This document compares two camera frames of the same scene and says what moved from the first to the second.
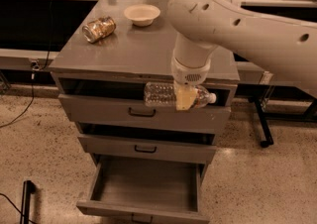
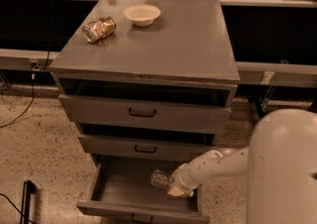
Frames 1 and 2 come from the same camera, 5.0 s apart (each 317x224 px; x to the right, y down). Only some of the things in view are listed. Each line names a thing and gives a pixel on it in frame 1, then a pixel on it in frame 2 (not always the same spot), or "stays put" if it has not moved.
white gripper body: x=188 y=75 -> x=182 y=176
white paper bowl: x=142 y=14 stays put
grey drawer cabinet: x=149 y=160 stays put
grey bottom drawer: x=145 y=190 stays put
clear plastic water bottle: x=163 y=94 -> x=160 y=178
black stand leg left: x=28 y=189 stays put
